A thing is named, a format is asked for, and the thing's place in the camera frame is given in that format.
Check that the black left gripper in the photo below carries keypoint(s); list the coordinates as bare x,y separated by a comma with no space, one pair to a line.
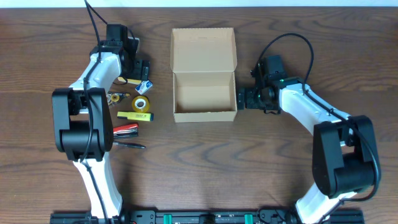
140,71

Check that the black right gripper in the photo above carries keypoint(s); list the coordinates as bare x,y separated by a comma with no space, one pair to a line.
242,99

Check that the yellow spiral notepad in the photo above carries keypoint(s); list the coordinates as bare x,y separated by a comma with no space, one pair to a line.
129,81

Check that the yellow clear tape roll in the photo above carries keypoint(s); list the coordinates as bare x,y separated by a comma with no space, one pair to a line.
140,104

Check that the brown cardboard box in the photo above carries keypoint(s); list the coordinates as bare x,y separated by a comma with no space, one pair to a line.
203,62

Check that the red stapler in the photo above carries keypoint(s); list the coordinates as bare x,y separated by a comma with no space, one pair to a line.
126,131

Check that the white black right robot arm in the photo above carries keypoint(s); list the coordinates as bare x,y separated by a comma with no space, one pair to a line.
345,163

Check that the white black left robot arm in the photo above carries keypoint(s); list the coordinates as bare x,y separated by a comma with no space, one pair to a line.
83,130

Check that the blue white staples box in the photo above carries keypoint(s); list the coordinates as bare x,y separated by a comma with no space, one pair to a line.
143,87

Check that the orange black correction tape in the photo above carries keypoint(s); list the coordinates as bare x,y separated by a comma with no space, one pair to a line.
114,98

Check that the yellow highlighter marker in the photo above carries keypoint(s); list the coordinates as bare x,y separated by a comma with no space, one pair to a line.
135,116

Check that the black pen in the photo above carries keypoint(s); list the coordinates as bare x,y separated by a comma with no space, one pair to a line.
131,145

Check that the black mounting rail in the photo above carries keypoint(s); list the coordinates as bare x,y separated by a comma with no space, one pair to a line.
266,216

